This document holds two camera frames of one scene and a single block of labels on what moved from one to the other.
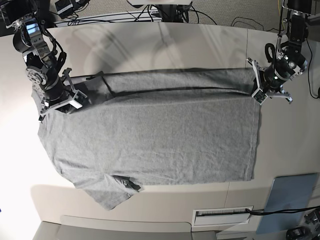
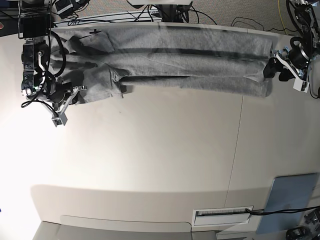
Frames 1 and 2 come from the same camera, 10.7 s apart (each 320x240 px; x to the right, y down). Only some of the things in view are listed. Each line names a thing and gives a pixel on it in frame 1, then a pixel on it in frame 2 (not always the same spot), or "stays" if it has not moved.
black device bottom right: [298, 233] stays
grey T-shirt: [154, 127] to [99, 62]
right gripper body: [269, 81] to [296, 57]
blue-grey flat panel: [287, 192] stays
